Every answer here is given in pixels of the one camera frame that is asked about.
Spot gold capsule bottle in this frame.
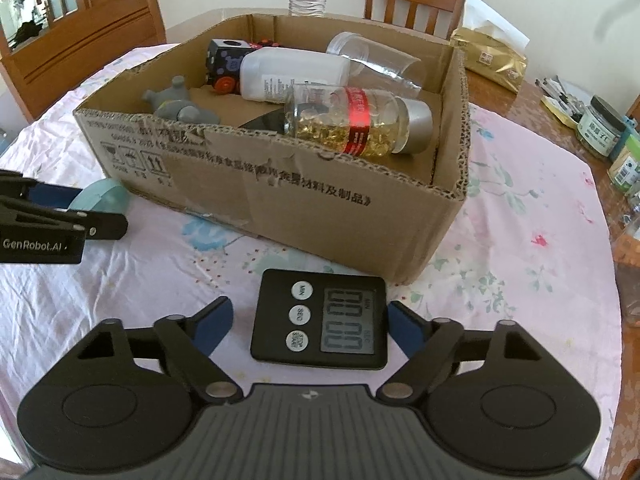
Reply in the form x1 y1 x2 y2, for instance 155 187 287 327
284 82 433 157

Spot green labelled containers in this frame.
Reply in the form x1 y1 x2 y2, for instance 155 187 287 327
606 132 640 193

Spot black digital timer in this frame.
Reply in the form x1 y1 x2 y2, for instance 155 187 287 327
249 268 390 367

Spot cardboard box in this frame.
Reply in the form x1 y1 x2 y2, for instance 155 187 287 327
73 12 473 286

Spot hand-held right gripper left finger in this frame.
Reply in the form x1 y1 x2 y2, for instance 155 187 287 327
65 296 238 402

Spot yellow notepad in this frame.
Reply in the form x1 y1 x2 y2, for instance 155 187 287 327
542 97 581 128

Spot grey plastic toy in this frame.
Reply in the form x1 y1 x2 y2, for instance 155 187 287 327
141 75 221 125

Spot gold tissue pack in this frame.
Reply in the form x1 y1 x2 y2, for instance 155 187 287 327
449 0 531 93

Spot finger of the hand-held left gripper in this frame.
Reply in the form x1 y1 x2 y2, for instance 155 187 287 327
0 195 128 242
0 170 86 211

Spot black object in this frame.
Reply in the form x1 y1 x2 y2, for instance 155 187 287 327
239 107 288 133

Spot black cube toy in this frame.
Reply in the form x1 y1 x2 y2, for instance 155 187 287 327
205 37 256 96

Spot white plastic bottle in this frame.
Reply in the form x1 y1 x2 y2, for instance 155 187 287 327
239 47 351 103

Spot pink floral tablecloth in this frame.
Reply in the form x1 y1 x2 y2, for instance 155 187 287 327
0 42 626 461

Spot black-lid glass jar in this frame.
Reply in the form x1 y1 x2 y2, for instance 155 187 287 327
576 95 628 158

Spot bundle of pens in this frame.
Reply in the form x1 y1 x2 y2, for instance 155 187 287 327
536 77 583 111

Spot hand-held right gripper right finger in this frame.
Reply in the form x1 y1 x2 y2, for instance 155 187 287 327
377 300 551 401

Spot clear plastic cup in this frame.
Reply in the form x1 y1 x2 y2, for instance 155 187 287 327
326 31 426 98

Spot teal tape roll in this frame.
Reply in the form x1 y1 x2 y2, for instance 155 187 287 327
66 177 132 221

